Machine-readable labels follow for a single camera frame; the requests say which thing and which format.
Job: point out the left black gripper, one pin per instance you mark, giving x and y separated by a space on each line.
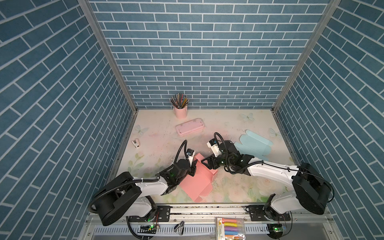
193 168

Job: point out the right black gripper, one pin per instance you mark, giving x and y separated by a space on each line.
211 158

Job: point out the pink paper box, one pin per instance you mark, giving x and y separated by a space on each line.
200 185

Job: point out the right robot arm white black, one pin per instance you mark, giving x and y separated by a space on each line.
310 191

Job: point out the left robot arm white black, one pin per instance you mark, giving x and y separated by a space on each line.
126 196

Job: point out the light blue flat paper box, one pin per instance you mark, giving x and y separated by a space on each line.
253 144

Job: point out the pink pencil case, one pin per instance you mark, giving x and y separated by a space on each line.
190 127

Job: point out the black metal clip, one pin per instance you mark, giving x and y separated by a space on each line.
179 228

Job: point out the pink pencil cup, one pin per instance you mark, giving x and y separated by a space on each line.
181 113

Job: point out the small white pencil sharpener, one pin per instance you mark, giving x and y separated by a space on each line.
136 143

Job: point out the pack of coloured markers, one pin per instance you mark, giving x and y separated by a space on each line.
230 229

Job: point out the bundle of coloured pencils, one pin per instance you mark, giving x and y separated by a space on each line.
179 101

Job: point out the left small circuit board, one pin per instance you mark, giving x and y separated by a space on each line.
147 229

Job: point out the small circuit board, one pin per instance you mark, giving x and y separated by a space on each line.
276 231
147 229

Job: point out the right small circuit board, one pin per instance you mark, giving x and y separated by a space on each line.
276 231

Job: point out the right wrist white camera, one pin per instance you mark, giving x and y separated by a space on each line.
214 146

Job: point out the wrist white camera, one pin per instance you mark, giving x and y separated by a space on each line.
214 146
190 154

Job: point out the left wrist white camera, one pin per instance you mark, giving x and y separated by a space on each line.
190 154

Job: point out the aluminium front rail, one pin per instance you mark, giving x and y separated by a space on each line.
203 213

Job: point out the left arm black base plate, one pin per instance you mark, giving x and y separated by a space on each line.
161 214

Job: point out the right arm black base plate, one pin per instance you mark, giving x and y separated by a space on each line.
261 213

